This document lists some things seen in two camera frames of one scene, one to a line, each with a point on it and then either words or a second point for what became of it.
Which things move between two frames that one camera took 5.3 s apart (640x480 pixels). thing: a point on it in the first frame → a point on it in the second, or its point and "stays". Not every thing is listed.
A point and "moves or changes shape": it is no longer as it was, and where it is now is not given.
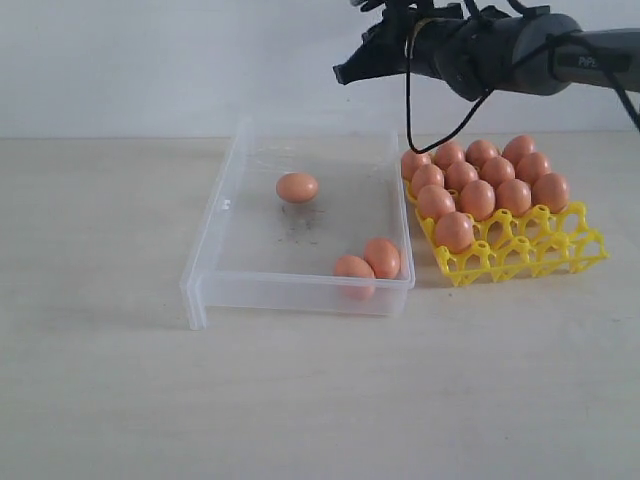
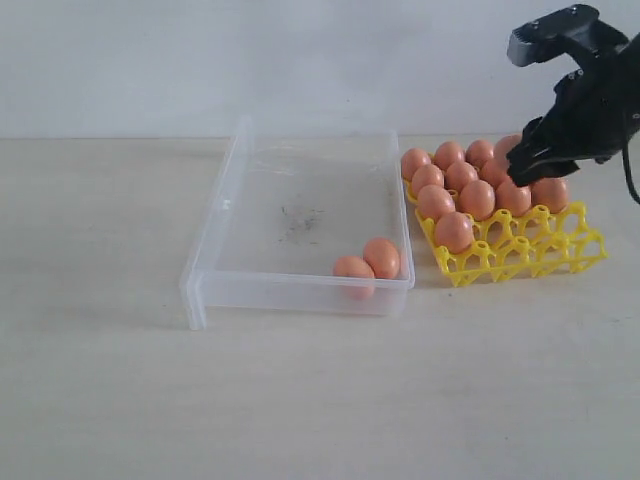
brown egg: (497, 170) stays
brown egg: (411, 161) stays
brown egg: (296, 187) → (530, 186)
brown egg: (518, 146) moves or changes shape
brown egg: (478, 151) stays
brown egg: (551, 190) stays
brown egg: (448, 154) stays
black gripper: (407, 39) → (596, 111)
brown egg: (454, 231) stays
